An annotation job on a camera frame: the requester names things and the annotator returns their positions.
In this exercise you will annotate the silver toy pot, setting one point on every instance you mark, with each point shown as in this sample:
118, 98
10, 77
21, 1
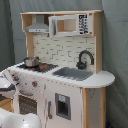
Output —
31, 61

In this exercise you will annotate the black toy stovetop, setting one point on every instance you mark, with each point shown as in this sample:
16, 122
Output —
41, 67

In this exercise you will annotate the toy oven door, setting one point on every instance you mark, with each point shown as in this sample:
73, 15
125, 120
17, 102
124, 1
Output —
27, 102

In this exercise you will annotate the white microwave door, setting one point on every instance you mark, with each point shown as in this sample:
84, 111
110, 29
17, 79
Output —
70, 25

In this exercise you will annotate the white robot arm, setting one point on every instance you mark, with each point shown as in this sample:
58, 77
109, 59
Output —
10, 119

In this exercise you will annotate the white cupboard door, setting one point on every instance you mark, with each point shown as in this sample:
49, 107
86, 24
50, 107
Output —
74, 93

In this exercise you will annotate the grey toy sink basin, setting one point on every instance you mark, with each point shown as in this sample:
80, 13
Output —
72, 73

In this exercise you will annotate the grey ice dispenser panel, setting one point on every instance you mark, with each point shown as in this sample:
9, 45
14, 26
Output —
63, 107

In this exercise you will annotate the wooden toy kitchen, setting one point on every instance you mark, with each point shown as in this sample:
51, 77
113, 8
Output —
82, 52

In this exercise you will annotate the grey range hood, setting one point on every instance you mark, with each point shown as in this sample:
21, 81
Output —
40, 24

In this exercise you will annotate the red right stove knob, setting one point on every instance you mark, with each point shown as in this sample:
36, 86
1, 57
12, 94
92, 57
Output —
34, 83

